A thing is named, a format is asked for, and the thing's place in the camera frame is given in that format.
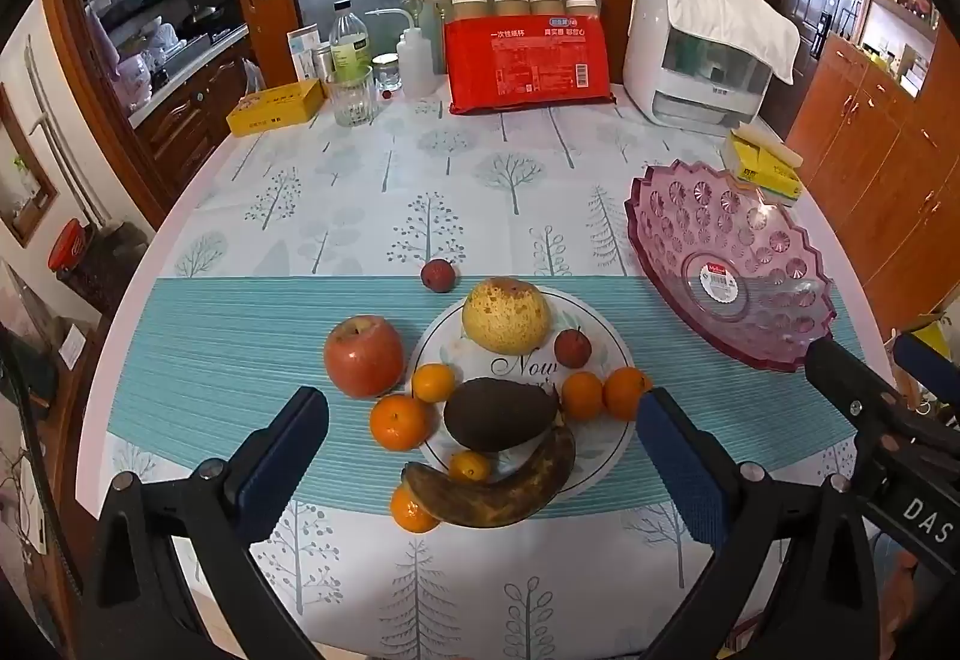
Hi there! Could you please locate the white squeeze bottle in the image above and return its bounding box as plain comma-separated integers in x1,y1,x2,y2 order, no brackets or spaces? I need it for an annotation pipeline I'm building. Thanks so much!
365,7,436,100

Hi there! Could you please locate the small white carton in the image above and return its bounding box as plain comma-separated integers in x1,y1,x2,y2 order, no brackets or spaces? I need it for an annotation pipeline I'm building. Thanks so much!
287,28,322,82

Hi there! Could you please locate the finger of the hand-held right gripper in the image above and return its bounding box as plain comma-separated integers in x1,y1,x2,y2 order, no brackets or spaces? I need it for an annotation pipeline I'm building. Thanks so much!
804,337,960,460
892,330,953,410

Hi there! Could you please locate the wooden picture frame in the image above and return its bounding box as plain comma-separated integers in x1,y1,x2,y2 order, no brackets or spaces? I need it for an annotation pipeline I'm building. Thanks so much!
0,82,59,248

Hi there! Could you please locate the teal striped placemat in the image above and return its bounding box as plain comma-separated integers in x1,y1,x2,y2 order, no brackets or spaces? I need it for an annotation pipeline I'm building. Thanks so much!
105,274,871,522

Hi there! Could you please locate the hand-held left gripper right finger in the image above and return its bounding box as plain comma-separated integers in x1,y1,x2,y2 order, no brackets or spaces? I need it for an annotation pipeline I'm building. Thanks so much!
636,388,878,660

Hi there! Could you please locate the tree print tablecloth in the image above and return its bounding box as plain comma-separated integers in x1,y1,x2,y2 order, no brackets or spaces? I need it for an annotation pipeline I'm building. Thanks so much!
75,82,901,660

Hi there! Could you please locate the dark brown avocado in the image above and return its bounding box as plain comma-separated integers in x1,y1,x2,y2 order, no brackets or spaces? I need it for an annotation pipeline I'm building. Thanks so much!
442,376,562,453

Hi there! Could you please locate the white cloth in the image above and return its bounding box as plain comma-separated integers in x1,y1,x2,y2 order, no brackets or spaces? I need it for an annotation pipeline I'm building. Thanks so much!
646,0,800,83

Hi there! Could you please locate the overripe brown banana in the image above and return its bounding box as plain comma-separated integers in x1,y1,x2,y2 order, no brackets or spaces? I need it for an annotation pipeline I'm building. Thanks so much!
400,424,577,530

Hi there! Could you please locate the red paper cup package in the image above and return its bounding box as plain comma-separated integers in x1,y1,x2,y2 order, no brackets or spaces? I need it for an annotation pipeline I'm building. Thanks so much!
442,15,617,116

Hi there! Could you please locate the red apple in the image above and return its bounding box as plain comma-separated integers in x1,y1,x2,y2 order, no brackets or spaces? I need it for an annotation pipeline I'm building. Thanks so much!
324,315,406,400

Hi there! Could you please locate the yellow pear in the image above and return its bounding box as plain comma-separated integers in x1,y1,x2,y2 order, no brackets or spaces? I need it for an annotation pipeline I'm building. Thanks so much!
461,277,551,355

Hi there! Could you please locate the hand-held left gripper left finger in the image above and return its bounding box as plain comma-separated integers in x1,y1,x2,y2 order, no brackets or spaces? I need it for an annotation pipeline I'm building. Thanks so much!
79,386,331,660

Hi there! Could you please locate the wooden cabinet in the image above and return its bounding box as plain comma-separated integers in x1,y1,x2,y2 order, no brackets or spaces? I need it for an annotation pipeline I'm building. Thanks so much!
784,37,960,331

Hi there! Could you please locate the red round lid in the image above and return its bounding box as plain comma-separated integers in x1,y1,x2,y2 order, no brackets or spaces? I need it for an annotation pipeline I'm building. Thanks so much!
49,219,87,271

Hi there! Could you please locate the clear glass cup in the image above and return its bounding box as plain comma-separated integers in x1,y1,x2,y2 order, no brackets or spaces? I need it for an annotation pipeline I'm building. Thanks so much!
328,67,376,128

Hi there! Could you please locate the pink glass fruit bowl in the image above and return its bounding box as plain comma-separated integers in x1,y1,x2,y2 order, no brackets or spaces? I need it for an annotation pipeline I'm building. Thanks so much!
624,161,839,374

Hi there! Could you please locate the dark wooden door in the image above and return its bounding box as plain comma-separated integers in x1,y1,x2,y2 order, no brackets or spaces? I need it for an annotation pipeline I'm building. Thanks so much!
757,0,856,113

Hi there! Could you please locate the long yellow box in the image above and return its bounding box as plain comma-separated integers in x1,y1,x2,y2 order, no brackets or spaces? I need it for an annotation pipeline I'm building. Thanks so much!
226,81,325,138

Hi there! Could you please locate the green label plastic bottle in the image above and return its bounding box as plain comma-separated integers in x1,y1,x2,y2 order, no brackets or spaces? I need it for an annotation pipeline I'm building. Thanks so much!
330,0,372,83

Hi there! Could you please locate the small orange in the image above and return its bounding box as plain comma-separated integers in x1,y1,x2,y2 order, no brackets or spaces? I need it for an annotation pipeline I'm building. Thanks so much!
448,450,496,483
390,484,442,535
411,364,456,404
369,394,434,451
561,371,607,422
604,366,653,421

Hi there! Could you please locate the small glass jar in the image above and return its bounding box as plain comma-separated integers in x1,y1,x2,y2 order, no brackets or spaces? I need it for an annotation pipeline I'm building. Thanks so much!
371,52,406,95

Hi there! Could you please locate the white countertop appliance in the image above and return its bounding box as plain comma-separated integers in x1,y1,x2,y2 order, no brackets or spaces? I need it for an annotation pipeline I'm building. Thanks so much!
624,0,773,132

